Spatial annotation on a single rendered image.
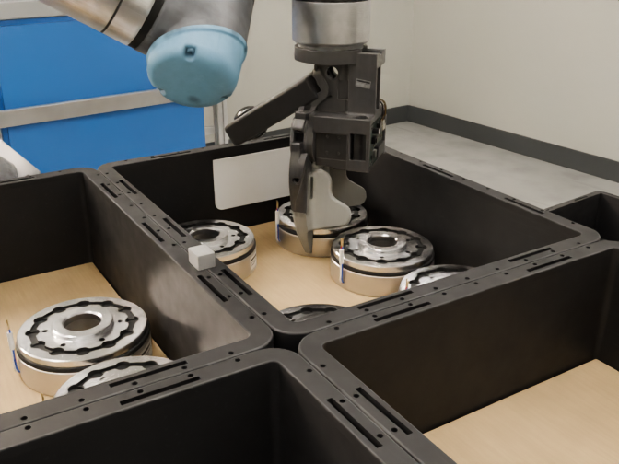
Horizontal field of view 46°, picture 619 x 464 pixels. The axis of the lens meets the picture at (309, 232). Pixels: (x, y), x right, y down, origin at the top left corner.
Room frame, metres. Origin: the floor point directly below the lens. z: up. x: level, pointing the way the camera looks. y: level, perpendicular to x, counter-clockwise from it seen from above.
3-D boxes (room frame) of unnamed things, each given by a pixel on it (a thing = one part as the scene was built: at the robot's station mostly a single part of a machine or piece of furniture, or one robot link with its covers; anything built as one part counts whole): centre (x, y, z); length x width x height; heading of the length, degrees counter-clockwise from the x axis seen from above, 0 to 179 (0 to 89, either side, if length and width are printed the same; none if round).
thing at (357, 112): (0.72, -0.03, 0.99); 0.09 x 0.08 x 0.12; 72
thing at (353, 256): (0.67, -0.07, 0.86); 0.10 x 0.10 x 0.01
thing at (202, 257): (0.48, 0.08, 0.94); 0.02 x 0.01 x 0.01; 32
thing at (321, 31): (0.73, -0.02, 1.07); 0.08 x 0.08 x 0.05
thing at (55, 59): (2.47, 0.68, 0.60); 0.72 x 0.03 x 0.56; 127
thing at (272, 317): (0.63, -0.01, 0.92); 0.40 x 0.30 x 0.02; 32
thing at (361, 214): (0.76, -0.01, 0.86); 0.10 x 0.10 x 0.01
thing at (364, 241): (0.67, -0.07, 0.86); 0.05 x 0.05 x 0.01
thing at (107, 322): (0.51, 0.18, 0.86); 0.05 x 0.05 x 0.01
